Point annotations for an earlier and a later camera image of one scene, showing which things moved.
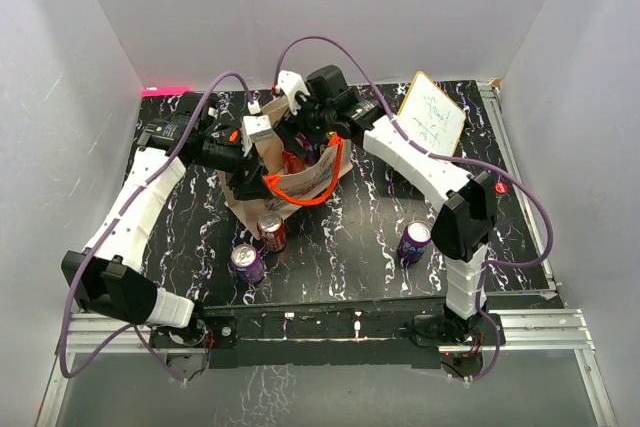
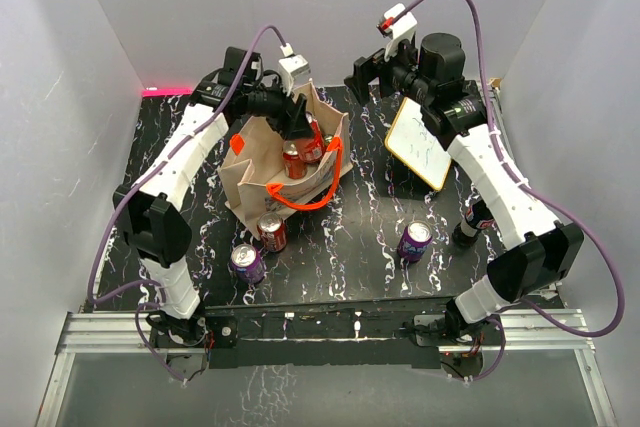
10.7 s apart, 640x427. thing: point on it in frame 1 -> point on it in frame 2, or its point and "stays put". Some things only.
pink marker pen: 163,91 stays put
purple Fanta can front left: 247,263 stays put
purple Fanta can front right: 414,241 stays put
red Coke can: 294,163 -> 311,150
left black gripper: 252,183 -> 294,123
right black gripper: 287,129 -> 365,71
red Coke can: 272,231 stays put
